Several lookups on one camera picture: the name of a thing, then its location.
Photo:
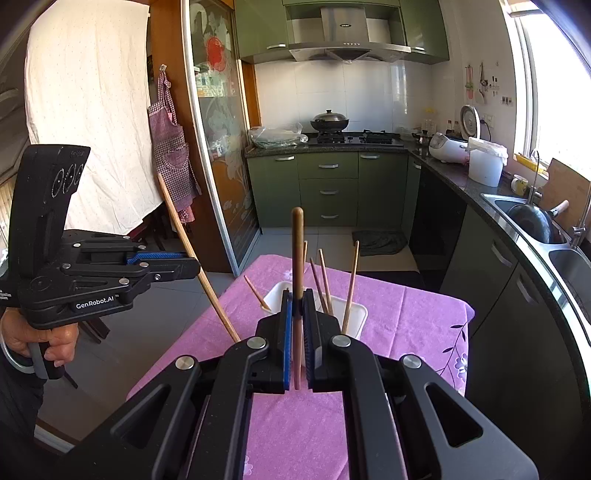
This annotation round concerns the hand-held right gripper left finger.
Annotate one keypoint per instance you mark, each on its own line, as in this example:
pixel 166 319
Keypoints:
pixel 287 337

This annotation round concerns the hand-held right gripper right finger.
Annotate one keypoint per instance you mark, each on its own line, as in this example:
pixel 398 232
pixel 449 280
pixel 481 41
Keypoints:
pixel 308 341

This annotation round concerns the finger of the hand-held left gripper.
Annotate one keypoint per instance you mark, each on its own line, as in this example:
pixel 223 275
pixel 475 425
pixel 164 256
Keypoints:
pixel 180 270
pixel 152 256

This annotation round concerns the wooden chopstick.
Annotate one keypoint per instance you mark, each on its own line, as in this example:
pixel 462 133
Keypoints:
pixel 318 286
pixel 305 258
pixel 351 286
pixel 217 300
pixel 298 258
pixel 256 291
pixel 325 281

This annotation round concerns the white plastic utensil holder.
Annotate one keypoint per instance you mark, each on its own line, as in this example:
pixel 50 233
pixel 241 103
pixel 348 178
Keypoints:
pixel 355 314

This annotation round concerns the person's left forearm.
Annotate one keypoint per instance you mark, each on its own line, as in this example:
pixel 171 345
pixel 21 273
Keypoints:
pixel 18 406

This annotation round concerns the person's left hand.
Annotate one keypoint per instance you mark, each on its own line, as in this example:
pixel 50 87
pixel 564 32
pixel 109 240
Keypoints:
pixel 62 339

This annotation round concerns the pink floral tablecloth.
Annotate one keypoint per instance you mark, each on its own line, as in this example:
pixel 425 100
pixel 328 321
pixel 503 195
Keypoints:
pixel 406 300

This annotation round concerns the checked pink apron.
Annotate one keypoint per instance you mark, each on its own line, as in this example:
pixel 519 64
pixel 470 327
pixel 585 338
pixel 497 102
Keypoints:
pixel 171 147

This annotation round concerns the dark floor mat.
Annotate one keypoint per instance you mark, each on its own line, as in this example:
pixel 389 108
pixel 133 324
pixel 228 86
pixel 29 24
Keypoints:
pixel 378 242

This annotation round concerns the white hanging cloth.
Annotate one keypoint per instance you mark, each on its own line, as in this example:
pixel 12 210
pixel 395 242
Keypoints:
pixel 92 92

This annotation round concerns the patterned glass sliding door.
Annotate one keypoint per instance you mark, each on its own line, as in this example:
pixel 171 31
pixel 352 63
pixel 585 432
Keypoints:
pixel 217 138

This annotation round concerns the green base cabinets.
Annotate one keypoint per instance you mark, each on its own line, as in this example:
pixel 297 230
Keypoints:
pixel 328 184

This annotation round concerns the plastic-wrapped green dish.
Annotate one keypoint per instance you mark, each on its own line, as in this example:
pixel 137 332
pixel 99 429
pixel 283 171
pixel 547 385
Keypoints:
pixel 272 137

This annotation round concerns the black wok with lid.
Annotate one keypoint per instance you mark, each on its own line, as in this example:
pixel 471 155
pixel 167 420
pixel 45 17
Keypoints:
pixel 330 122

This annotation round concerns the black gas stove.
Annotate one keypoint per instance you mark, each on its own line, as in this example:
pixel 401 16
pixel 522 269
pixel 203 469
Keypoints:
pixel 369 138

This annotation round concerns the dark kitchen countertop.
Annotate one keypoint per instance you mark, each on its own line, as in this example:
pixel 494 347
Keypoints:
pixel 443 170

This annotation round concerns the small steel pot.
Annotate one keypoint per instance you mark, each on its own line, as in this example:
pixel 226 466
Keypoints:
pixel 422 138

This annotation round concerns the white rice cooker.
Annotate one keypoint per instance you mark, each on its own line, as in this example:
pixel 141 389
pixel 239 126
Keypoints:
pixel 445 147

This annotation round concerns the white bucket with bag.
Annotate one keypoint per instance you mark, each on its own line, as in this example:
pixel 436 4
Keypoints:
pixel 485 166

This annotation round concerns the cluster of sauce bottles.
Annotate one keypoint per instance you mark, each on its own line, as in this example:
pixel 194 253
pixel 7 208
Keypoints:
pixel 453 129

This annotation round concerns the yellow mug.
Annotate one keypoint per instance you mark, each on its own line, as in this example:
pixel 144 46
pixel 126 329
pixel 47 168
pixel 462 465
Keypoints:
pixel 519 185

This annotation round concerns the small steel faucet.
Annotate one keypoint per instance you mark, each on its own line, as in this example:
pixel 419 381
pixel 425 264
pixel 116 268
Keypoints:
pixel 532 194

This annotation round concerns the round white appliance lid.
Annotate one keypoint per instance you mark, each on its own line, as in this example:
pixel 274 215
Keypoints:
pixel 471 122

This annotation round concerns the steel kitchen sink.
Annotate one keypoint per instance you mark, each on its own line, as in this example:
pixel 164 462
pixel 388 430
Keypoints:
pixel 572 272

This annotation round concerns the yellow plastic tray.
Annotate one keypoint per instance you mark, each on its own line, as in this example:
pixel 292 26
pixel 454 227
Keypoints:
pixel 526 161

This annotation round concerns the large steel faucet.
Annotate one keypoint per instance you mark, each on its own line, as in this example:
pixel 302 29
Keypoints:
pixel 577 235

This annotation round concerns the steel range hood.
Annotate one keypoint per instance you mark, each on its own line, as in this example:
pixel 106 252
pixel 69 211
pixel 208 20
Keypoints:
pixel 344 27

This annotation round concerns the wooden cutting board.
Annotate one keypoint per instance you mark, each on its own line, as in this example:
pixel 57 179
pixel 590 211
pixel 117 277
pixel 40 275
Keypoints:
pixel 563 184

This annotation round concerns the hanging ladle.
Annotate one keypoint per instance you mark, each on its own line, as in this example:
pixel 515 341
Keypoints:
pixel 481 90

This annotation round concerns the pink hanging kitchen tool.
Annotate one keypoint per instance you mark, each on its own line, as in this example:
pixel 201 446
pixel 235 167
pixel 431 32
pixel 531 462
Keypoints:
pixel 468 81

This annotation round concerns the kitchen window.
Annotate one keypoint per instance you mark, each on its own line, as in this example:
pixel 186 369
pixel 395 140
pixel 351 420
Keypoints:
pixel 554 92

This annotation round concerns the green wall cabinets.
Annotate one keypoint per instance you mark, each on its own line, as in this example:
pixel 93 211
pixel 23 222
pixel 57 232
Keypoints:
pixel 258 27

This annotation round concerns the white wall socket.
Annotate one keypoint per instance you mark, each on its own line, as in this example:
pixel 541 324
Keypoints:
pixel 487 123

